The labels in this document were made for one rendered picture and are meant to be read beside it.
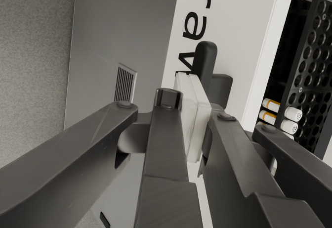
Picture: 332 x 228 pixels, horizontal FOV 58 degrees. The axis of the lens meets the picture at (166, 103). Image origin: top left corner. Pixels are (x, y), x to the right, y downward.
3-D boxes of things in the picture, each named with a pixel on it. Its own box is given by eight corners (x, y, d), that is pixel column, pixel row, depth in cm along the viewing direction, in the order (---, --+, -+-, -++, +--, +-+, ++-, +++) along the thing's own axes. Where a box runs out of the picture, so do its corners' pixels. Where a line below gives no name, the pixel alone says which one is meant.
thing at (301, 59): (261, 164, 33) (266, 167, 32) (312, -3, 28) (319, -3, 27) (271, 162, 34) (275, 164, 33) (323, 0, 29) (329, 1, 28)
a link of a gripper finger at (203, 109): (196, 103, 14) (212, 106, 14) (187, 72, 20) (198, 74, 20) (183, 162, 14) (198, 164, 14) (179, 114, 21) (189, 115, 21)
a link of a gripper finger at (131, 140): (172, 163, 13) (102, 152, 12) (171, 120, 17) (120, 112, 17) (179, 130, 12) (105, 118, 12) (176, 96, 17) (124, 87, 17)
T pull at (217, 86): (175, 135, 23) (186, 143, 22) (195, 38, 21) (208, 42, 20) (209, 131, 25) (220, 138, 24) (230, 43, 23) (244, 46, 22)
